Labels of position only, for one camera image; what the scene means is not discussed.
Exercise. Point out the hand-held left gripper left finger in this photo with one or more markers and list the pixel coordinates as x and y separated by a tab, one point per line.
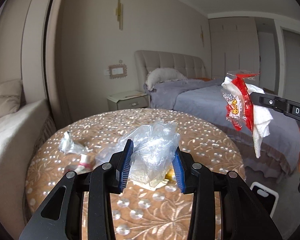
126	160

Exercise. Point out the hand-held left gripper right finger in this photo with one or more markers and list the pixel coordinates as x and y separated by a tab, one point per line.
178	170

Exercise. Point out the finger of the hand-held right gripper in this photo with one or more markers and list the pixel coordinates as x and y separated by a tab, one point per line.
267	101

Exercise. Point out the yellow snack packet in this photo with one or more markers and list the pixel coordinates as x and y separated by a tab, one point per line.
170	174

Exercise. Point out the white tissue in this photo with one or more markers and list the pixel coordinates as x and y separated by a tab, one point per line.
261	120

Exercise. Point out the red snack wrapper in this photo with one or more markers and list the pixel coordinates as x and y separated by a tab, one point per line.
241	105

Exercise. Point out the clear plastic bag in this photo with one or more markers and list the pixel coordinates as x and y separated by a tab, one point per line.
150	145

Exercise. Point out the white trash bin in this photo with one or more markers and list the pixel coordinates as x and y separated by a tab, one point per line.
263	197

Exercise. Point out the small white pink tube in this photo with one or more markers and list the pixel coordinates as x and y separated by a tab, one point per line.
84	163

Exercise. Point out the round table, brown patterned cloth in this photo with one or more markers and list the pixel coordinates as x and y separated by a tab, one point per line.
95	127

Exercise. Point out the white door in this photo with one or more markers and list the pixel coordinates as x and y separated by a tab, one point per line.
293	62

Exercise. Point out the crumpled clear wrapper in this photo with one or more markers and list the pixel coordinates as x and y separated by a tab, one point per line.
71	143

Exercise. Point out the white nightstand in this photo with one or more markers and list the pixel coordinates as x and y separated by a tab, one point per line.
127	101

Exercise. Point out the bed with grey bedding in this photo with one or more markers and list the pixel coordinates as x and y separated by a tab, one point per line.
205	95

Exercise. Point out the white wardrobe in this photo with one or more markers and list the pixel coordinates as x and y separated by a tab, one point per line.
232	47

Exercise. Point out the orange cloth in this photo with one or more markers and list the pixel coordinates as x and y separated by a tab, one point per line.
205	78

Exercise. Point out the white ruffled pillow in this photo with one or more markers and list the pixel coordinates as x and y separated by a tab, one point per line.
165	76

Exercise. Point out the beige tufted headboard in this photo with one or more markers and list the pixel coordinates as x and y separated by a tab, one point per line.
175	60

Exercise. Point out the white window seat pad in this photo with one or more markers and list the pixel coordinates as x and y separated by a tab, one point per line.
15	135

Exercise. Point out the beige cushion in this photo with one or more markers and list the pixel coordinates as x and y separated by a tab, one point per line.
7	97

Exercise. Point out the ornate wall switch frame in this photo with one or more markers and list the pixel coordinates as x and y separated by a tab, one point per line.
118	71

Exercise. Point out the white wall switch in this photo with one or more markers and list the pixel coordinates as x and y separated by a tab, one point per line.
105	72

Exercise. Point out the gold wall lamp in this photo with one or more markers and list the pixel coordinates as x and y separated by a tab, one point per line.
202	36
119	12

